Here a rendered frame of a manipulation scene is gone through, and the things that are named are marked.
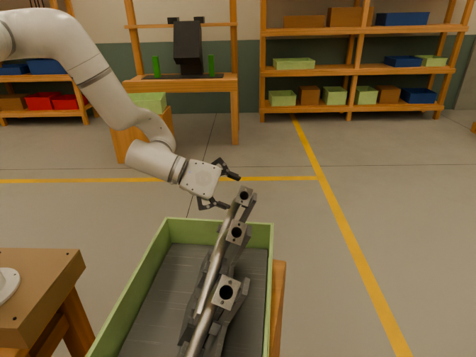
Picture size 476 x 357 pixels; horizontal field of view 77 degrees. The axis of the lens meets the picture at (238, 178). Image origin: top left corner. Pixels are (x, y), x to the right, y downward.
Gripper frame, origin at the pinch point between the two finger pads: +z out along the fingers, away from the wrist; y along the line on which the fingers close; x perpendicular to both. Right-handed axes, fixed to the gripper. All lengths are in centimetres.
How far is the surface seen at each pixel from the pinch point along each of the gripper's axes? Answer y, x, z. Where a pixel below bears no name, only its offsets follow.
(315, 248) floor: 16, 140, 93
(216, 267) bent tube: -21.7, -1.4, 2.9
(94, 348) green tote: -48, -4, -18
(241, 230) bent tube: -11.4, -13.5, 3.9
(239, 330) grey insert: -35.7, 4.6, 16.2
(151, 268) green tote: -29.3, 22.8, -14.4
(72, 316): -54, 37, -34
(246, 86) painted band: 287, 393, 2
